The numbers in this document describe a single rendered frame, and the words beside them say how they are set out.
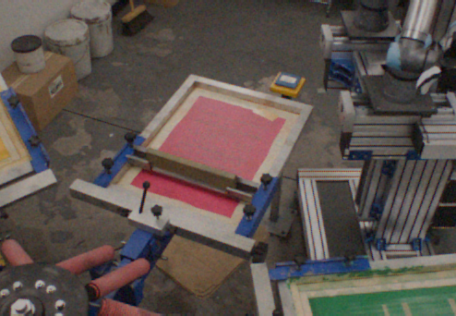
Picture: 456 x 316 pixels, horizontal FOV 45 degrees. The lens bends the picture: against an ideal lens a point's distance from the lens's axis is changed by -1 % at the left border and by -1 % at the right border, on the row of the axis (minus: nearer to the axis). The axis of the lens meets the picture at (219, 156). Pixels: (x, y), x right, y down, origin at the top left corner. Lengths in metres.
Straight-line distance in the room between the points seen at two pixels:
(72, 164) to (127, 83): 0.92
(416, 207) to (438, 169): 0.25
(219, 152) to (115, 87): 2.16
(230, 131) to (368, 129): 0.57
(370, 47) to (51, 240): 1.98
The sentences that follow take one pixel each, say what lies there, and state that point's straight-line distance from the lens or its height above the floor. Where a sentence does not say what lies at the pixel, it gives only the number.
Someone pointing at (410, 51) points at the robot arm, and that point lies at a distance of 1.70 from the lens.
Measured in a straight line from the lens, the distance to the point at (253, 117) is 2.39.
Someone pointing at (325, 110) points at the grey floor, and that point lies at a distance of 4.05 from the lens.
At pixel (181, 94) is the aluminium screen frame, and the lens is 2.46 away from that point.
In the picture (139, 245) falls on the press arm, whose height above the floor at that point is 1.04.
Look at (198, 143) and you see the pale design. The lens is 2.26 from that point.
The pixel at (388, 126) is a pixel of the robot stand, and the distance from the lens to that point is 2.12.
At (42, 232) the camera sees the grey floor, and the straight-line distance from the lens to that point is 3.32.
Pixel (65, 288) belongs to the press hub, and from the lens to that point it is 1.42.
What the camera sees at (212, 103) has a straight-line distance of 2.46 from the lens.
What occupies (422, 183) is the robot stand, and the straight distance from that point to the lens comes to 2.67.
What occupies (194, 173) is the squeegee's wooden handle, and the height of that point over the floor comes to 1.03.
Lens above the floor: 2.44
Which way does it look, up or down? 43 degrees down
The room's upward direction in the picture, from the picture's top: straight up
